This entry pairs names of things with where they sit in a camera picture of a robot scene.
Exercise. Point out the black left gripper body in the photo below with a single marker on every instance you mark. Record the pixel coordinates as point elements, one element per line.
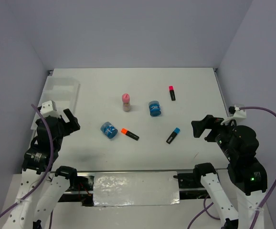
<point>65,130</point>

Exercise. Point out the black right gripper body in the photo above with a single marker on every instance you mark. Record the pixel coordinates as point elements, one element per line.
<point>220,132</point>

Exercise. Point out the blue capped black highlighter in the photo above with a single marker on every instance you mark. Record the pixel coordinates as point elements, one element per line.
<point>173,135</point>

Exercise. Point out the blue round jar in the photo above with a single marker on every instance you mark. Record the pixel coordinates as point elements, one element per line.
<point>108,130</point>
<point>154,108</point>

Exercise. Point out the pink capped black highlighter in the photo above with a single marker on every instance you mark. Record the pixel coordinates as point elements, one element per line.
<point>172,93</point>

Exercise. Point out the orange capped black highlighter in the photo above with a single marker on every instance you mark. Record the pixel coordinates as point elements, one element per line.
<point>129,134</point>

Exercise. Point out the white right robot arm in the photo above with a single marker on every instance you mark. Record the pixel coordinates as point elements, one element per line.
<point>239,144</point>

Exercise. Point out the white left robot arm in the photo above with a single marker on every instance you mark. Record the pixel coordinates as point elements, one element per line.
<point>32,208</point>

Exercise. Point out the clear plastic compartment organizer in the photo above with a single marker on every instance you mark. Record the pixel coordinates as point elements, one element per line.
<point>63,90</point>

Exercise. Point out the pink capped small bottle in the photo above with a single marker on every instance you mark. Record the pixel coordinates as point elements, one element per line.
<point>126,102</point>

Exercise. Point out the silver reflective tape sheet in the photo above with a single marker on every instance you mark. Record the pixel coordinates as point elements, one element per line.
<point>135,189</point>

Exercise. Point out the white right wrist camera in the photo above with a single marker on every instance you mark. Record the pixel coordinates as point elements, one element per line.
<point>236,114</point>

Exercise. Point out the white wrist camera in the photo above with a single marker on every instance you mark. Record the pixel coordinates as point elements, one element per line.
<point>236,114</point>
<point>48,107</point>

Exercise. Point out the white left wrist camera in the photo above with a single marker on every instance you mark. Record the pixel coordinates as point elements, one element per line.
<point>48,107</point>

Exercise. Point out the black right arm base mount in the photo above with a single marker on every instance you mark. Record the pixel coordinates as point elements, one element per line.
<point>188,187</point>

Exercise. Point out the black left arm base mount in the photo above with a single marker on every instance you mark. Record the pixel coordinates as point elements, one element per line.
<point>81,191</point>

